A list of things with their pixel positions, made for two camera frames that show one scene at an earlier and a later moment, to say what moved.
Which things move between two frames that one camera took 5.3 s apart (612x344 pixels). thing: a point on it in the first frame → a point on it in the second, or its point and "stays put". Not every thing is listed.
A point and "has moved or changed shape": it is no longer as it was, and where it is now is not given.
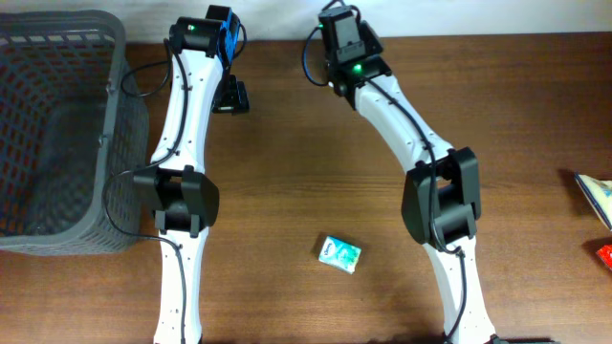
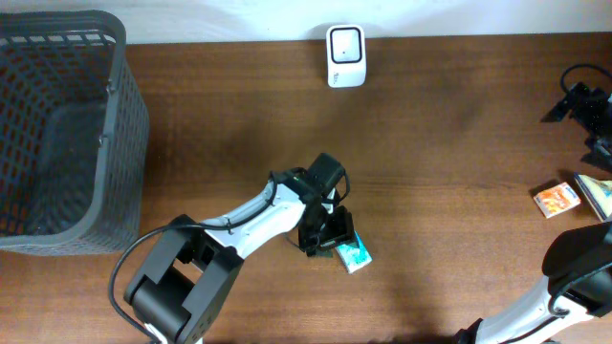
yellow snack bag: (599, 192) stays put
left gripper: (230, 100) → (327, 239)
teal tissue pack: (340, 254) has moved or changed shape
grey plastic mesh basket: (74, 132) stays put
